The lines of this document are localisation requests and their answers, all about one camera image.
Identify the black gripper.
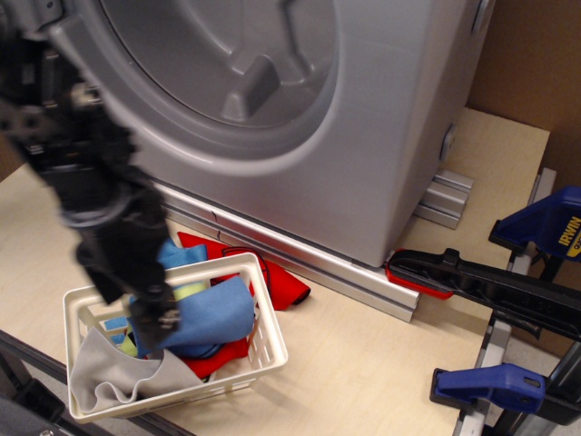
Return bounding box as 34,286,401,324
75,183,182,350

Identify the green cloth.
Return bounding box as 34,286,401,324
116,282,206,357

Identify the dark blue cloth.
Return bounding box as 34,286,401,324
137,275,254,358

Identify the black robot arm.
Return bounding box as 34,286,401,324
1,13,181,350

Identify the white plastic laundry basket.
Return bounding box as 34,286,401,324
63,253,288,423

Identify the grey toy washing machine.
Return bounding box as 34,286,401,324
47,1,494,266

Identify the grey washing machine door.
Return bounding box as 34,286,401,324
1,0,65,40

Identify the light blue cloth on table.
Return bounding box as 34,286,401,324
103,238,210,340

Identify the red cloth in basket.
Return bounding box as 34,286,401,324
181,339,249,379

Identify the grey cloth in basket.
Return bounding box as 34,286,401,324
69,329,203,413

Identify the red cloth on table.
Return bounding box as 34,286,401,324
177,232,310,311

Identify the short aluminium extrusion block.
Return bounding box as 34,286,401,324
414,169,475,230

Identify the blue clamp lower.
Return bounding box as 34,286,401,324
428,340,581,427

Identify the blue Irwin clamp upper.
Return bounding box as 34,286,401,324
488,186,580,282

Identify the brown cardboard panel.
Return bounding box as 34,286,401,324
468,1,580,186

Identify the black metal frame bar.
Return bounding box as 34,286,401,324
1,331,192,435

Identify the long aluminium extrusion rail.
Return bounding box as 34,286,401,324
153,181,419,322

